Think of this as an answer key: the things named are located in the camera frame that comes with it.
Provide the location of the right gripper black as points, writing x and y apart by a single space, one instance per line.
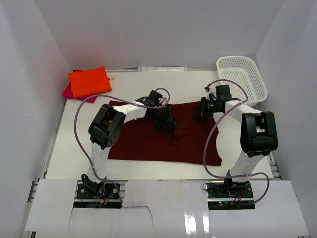
202 109

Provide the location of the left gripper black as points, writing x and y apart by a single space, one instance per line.
165 119

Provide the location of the dark red t shirt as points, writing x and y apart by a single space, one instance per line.
141 140

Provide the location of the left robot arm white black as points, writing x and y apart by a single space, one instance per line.
106 128

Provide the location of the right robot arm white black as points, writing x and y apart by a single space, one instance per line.
258 135

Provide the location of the white perforated plastic basket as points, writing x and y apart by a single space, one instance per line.
243 77

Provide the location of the folded orange t shirt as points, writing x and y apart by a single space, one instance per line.
89 82

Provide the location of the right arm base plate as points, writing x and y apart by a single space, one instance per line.
225 195

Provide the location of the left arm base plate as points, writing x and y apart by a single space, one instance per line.
105 198

